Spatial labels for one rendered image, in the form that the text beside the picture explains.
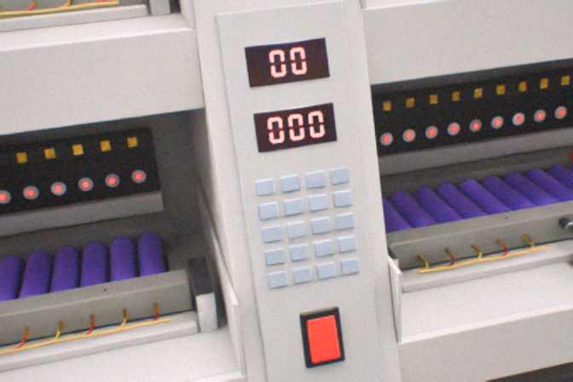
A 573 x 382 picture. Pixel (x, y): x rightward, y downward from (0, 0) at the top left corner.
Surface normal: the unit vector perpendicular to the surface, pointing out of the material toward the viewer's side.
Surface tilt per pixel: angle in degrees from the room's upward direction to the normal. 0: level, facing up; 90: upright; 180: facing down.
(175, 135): 90
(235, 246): 90
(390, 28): 105
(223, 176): 90
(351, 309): 90
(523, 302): 15
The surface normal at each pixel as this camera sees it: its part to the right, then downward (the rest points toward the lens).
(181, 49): 0.23, 0.40
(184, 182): 0.21, 0.14
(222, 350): -0.07, -0.91
